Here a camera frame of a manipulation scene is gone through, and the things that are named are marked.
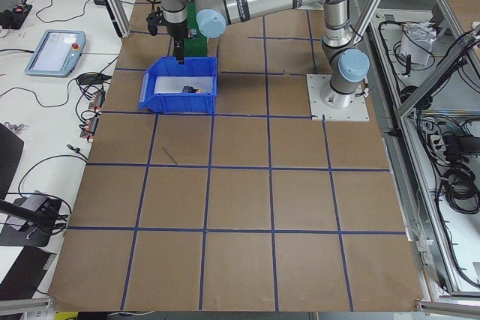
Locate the teach pendant near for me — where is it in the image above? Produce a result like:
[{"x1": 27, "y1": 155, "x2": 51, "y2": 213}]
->
[{"x1": 25, "y1": 29, "x2": 86, "y2": 77}]

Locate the small circuit boards strip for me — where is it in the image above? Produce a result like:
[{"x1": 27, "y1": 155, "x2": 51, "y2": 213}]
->
[{"x1": 79, "y1": 90, "x2": 106, "y2": 139}]

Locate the brown paper table cover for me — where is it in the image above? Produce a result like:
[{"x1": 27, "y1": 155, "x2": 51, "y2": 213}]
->
[{"x1": 48, "y1": 3, "x2": 422, "y2": 312}]

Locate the black monitor stand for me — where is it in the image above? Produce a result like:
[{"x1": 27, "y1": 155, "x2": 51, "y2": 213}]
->
[{"x1": 1, "y1": 125, "x2": 68, "y2": 247}]

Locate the black cable bundle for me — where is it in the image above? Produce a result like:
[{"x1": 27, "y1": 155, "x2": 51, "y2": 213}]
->
[{"x1": 436, "y1": 164, "x2": 480, "y2": 218}]

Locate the black electronics box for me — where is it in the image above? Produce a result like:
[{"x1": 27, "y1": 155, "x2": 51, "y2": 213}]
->
[{"x1": 1, "y1": 4, "x2": 32, "y2": 30}]

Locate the white paper bag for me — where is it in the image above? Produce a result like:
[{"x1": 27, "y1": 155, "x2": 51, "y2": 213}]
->
[{"x1": 399, "y1": 22, "x2": 437, "y2": 66}]

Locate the green conveyor belt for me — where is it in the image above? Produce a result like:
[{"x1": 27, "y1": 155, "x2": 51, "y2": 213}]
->
[{"x1": 184, "y1": 0, "x2": 209, "y2": 57}]

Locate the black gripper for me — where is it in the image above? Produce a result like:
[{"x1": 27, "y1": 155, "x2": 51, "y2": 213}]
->
[{"x1": 146, "y1": 10, "x2": 188, "y2": 64}]

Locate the aluminium frame rail right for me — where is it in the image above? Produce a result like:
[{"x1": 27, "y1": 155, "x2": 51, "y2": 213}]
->
[{"x1": 395, "y1": 0, "x2": 479, "y2": 121}]

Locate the blue plastic bin near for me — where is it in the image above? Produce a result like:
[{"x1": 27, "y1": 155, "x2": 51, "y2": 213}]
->
[{"x1": 138, "y1": 57, "x2": 218, "y2": 114}]

